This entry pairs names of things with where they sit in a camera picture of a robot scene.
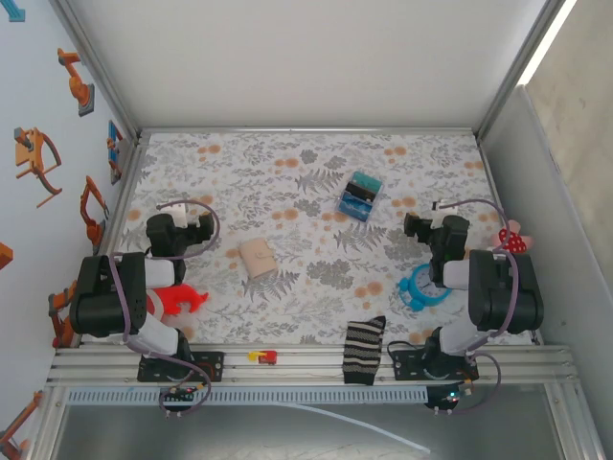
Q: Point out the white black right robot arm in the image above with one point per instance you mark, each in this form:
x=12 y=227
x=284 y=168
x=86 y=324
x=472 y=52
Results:
x=503 y=292

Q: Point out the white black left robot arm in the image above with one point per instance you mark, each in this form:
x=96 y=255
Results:
x=105 y=297

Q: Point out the clear acrylic card box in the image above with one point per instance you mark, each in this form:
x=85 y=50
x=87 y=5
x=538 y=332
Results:
x=377 y=194

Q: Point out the teal credit card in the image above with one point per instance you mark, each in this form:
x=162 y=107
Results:
x=370 y=181

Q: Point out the black VIP credit card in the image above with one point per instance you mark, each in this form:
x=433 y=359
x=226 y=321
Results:
x=361 y=191

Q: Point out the blue VIP credit card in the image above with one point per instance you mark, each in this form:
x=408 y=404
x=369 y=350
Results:
x=354 y=206

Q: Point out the pink plush toy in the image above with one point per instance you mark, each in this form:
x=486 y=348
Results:
x=512 y=239

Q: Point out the red plastic toy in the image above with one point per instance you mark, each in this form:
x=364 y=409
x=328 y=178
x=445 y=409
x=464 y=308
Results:
x=177 y=299

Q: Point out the floral printed tablecloth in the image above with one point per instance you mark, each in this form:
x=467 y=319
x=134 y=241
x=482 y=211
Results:
x=287 y=158

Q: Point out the blue orange machine sticker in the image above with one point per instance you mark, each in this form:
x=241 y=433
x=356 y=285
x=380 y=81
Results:
x=114 y=144

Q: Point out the black white striped sock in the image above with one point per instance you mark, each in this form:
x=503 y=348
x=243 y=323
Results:
x=364 y=350

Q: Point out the orange grey jointed robot sticker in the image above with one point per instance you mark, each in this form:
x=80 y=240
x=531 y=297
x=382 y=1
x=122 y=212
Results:
x=60 y=306

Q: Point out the small red yellow toy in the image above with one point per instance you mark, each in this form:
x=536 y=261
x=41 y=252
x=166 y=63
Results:
x=268 y=357

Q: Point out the orange clamp machine sticker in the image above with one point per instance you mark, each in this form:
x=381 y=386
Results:
x=26 y=155

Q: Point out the round black circuit board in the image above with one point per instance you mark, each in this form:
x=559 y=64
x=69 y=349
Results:
x=445 y=397

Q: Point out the small orange block sticker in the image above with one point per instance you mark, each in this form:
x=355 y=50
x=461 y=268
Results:
x=5 y=256

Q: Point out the rectangular black circuit board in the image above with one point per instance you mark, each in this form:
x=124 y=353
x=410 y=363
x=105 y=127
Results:
x=184 y=394

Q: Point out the orange robot sticker grey base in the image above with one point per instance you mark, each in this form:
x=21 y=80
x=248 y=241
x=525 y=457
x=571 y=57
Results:
x=84 y=93

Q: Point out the wide aluminium mounting rails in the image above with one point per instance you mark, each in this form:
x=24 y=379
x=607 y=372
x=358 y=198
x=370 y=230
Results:
x=306 y=369

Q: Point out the thin white tube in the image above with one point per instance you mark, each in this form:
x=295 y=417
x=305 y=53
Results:
x=407 y=443

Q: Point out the white light strip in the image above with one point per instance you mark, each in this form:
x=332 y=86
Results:
x=548 y=40

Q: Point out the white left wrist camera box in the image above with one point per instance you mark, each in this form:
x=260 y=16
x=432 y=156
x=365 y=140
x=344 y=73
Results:
x=183 y=213

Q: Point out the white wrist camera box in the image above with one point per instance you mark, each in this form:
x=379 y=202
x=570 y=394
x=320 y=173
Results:
x=183 y=213
x=440 y=213

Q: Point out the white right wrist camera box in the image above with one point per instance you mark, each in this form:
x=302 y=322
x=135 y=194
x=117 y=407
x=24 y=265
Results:
x=440 y=213

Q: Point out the aluminium frame rail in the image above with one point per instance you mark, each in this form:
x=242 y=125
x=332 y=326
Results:
x=120 y=206
x=306 y=130

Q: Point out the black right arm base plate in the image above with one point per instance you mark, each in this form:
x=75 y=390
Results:
x=407 y=364

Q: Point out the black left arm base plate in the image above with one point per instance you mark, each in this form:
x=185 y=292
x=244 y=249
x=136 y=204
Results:
x=213 y=366

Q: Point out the aluminium frame post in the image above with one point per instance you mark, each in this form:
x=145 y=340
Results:
x=517 y=67
x=98 y=67

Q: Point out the small blue wall sticker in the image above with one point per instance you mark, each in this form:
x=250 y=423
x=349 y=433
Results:
x=16 y=13

